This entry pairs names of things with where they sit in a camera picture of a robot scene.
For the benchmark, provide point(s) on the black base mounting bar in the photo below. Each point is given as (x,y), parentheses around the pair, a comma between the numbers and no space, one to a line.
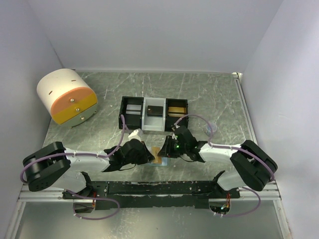
(156,194)

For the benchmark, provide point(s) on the black cards in middle bin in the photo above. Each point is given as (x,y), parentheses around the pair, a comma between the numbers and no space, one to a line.
(155,111)

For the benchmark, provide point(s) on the black right tray bin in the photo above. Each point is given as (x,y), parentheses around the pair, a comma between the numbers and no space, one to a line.
(169,121)

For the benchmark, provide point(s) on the black left tray bin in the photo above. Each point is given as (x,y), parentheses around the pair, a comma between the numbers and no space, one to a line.
(132,121)

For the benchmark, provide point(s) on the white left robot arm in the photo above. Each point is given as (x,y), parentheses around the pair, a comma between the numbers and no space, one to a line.
(60,167)

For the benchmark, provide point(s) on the white middle tray bin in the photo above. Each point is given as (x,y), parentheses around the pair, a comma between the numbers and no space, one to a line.
(153,117)

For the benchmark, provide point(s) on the small clear plastic cup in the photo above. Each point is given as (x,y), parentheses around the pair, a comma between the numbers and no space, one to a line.
(211,129)

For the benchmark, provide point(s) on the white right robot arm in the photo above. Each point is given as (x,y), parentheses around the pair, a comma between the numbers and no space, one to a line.
(252,166)

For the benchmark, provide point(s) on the aluminium right side rail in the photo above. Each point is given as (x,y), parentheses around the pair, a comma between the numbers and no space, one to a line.
(237,77)

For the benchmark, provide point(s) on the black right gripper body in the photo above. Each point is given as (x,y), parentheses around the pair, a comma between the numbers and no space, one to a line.
(181,149)

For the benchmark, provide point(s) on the black tray bin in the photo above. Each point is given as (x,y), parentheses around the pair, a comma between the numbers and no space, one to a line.
(132,121)
(169,121)

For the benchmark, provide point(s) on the gold cards in right bin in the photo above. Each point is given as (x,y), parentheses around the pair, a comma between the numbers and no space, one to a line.
(176,111)

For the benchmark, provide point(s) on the round drawer cabinet white orange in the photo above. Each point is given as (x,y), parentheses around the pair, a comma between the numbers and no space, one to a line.
(66,96)

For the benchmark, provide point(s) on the gold credit card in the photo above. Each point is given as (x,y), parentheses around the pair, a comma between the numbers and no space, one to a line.
(158,159)

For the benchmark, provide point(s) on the green card holder wallet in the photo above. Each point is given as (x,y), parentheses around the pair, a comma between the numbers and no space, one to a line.
(163,162)

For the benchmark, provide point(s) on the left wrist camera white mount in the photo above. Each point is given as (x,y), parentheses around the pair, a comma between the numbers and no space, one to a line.
(136,134)

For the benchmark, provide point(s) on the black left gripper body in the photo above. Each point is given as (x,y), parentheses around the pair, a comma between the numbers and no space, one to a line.
(140,158)

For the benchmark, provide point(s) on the silver cards in left bin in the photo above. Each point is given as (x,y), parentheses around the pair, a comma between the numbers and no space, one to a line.
(133,109)

